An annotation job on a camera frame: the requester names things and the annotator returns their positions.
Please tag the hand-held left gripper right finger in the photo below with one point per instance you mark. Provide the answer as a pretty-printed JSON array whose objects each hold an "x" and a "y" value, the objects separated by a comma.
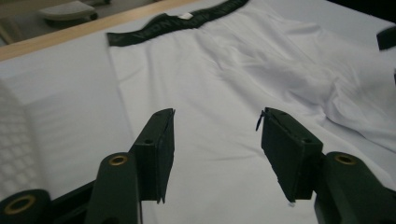
[{"x": 289, "y": 158}]

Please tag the dark grey low object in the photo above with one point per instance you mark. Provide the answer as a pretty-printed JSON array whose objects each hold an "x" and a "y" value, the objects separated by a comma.
[{"x": 67, "y": 12}]

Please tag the white pants with black waistband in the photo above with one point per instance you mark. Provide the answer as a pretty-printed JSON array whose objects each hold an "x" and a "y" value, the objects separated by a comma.
[{"x": 218, "y": 77}]

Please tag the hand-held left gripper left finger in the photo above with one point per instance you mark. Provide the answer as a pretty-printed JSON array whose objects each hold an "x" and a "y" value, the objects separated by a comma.
[{"x": 155, "y": 161}]

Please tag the light wooden table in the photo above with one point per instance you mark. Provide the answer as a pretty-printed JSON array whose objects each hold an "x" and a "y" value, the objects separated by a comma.
[{"x": 77, "y": 29}]

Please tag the white perforated plastic basket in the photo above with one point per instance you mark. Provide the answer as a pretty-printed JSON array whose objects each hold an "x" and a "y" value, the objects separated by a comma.
[{"x": 15, "y": 149}]

